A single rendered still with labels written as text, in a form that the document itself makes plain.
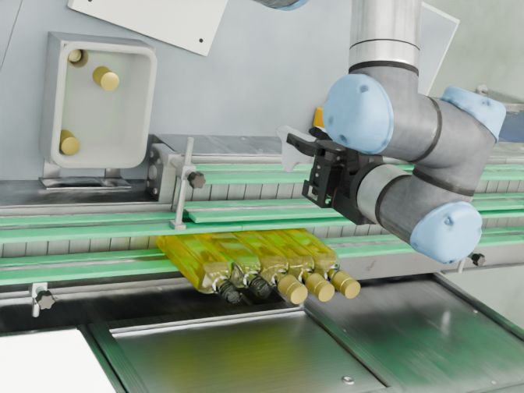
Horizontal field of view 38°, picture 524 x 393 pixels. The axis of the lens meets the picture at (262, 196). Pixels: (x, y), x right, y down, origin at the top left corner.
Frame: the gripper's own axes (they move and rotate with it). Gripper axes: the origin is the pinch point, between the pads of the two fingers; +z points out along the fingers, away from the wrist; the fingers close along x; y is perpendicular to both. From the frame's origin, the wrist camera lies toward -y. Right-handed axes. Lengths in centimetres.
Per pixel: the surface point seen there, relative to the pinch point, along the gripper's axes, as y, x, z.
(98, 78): 3.1, -18.1, 37.8
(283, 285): 29.5, 6.5, 4.7
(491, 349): 46, 58, -1
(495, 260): 43, 91, 30
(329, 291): 29.8, 14.4, 1.8
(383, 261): 41, 52, 30
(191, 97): 7.1, 3.2, 43.0
